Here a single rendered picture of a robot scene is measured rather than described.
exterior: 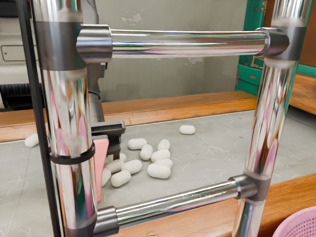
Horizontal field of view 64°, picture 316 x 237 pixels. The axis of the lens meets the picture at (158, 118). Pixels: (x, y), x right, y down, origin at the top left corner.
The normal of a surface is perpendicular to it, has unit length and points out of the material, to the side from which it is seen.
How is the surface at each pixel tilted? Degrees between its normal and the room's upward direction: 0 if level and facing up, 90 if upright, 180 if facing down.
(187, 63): 90
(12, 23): 98
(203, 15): 90
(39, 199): 0
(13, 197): 0
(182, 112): 45
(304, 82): 67
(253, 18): 90
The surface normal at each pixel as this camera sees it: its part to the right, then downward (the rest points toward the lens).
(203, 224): 0.03, -0.93
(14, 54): 0.32, 0.49
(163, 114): 0.29, -0.40
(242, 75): -0.93, 0.11
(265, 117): -0.65, 0.26
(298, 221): 0.47, 0.09
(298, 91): -0.84, -0.25
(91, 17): 0.29, 0.20
